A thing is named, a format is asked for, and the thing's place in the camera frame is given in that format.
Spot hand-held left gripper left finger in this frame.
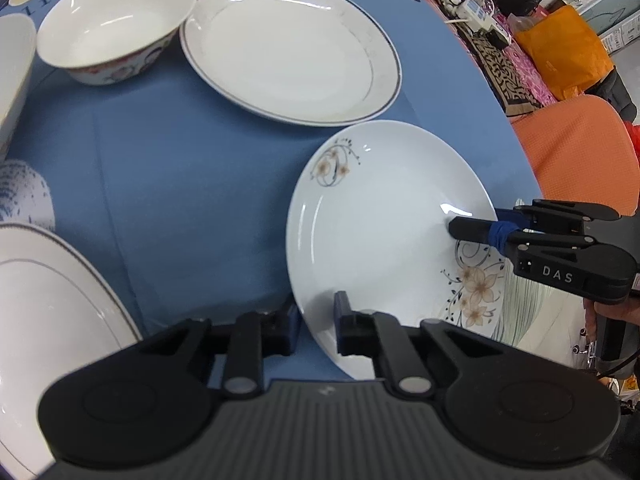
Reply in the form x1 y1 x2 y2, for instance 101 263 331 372
135 302 302 396

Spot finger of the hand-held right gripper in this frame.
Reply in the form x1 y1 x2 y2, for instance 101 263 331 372
447 216 597 257
496 199 624 234

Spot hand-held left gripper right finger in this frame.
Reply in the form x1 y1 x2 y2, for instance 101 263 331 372
334 290 501 396

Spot white plate floral print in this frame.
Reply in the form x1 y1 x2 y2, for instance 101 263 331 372
286 120 507 381

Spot white ceramic bowl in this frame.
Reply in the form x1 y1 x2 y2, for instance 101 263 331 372
36 0 199 86

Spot person's right hand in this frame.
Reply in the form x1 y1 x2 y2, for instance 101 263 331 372
582 300 640 360

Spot orange chair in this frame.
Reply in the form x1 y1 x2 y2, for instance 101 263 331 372
510 94 640 216

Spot white plate green stripes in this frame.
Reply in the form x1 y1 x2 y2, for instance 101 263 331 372
492 260 588 368

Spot pink patterned cloth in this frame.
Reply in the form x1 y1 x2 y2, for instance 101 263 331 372
505 45 556 106

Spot black and cream patterned rug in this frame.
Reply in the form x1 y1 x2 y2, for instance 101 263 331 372
457 25 543 116

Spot orange bag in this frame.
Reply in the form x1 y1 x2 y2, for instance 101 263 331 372
514 4 615 102

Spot white cardboard box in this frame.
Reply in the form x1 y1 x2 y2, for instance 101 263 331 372
600 7 640 53

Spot blue printed tablecloth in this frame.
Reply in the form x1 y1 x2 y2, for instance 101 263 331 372
0 0 538 396

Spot white power strip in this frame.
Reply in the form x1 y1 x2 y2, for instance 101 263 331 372
440 0 501 26

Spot large white plate grey rim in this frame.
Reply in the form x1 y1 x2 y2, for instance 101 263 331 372
180 0 402 127

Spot white deep dish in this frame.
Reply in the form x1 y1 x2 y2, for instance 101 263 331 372
0 14 37 153

